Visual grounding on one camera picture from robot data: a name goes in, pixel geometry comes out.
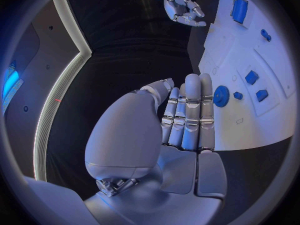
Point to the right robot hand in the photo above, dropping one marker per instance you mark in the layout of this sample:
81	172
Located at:
178	7

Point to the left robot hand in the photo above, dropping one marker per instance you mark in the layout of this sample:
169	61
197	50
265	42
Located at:
126	135

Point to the white task board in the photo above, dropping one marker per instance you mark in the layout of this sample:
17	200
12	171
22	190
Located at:
236	127

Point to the large blue rectangular block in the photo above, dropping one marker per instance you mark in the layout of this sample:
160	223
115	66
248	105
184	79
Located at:
239	10

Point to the blue gear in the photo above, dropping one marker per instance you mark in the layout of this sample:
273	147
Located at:
221	96

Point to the blue cube block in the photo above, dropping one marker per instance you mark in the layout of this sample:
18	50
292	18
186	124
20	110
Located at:
251	77

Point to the short blue cylinder plug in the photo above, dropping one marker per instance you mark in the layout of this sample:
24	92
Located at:
238	95

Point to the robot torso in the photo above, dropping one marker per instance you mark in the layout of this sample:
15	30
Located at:
46	60

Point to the blue wedge block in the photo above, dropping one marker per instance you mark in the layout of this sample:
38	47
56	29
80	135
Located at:
261	96

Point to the glowing light bar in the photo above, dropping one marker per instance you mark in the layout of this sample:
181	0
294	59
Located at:
11	83

